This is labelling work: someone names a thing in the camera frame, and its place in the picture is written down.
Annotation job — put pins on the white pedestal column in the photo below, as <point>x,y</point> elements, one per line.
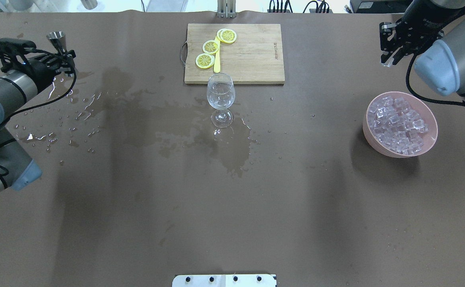
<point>225,280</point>

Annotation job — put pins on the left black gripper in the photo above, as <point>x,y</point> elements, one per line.
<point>37,70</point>

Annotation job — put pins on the steel jigger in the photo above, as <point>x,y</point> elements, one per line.
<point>57,39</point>

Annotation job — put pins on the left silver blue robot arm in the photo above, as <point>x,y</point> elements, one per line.
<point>17,168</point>

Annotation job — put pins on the lemon slice two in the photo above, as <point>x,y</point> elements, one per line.
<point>211,47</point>

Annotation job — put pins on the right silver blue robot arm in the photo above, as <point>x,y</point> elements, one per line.
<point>442,66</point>

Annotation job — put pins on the clear wine glass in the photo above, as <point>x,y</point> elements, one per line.
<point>221,95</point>

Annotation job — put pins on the pink bowl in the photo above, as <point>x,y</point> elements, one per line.
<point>399,125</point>

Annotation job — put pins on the yellow plastic knife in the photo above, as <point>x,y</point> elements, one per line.
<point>217,61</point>

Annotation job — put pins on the wooden cutting board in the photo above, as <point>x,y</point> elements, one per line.
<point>256,57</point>

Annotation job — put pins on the lemon slice three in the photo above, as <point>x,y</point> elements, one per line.
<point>204,61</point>

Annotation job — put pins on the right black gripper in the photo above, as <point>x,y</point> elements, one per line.
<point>420,24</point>

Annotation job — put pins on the clear ice cube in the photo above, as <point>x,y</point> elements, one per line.
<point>387,64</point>

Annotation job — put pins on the aluminium frame post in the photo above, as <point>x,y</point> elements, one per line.
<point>226,9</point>

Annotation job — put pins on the lemon slice one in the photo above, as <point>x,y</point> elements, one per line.
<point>226,35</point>

